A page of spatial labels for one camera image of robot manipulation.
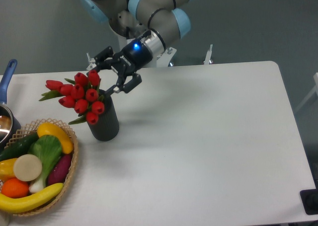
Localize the yellow banana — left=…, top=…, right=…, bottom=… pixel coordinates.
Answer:
left=0, top=183, right=64, bottom=214

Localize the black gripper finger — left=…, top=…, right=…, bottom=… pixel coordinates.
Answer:
left=86, top=46, right=117, bottom=73
left=103, top=73, right=142, bottom=96

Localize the dark green cucumber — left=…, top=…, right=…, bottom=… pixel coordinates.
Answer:
left=0, top=133, right=39, bottom=161

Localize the dark grey ribbed vase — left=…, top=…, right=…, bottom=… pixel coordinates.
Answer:
left=86, top=90, right=119, bottom=142

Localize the purple sweet potato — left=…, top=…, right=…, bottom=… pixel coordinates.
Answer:
left=47, top=154, right=72, bottom=186

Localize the white frame at right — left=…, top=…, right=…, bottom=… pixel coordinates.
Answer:
left=294, top=73, right=318, bottom=115

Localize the red tulip bouquet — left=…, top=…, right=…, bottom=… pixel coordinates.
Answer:
left=39, top=70, right=106, bottom=125

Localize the green bok choy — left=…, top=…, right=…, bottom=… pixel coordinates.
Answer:
left=28, top=135, right=62, bottom=194

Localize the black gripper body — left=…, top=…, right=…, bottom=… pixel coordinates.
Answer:
left=109, top=39, right=153, bottom=81

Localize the blue handled saucepan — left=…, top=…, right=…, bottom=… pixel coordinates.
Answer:
left=0, top=59, right=21, bottom=151

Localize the beige round slice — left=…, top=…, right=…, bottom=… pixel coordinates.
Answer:
left=13, top=154, right=42, bottom=182

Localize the woven wicker basket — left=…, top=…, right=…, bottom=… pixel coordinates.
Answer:
left=0, top=119, right=79, bottom=216

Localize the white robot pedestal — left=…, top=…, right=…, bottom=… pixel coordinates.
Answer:
left=85, top=9, right=214, bottom=72

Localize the orange fruit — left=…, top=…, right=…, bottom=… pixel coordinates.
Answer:
left=1, top=178, right=29, bottom=198

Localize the black device at edge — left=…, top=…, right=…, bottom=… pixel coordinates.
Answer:
left=300, top=189, right=318, bottom=215

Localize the yellow bell pepper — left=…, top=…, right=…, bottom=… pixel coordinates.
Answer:
left=0, top=158, right=17, bottom=182

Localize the yellow squash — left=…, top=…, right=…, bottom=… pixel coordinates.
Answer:
left=37, top=122, right=74, bottom=154

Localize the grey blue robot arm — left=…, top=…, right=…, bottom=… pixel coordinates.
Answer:
left=80, top=0, right=191, bottom=97

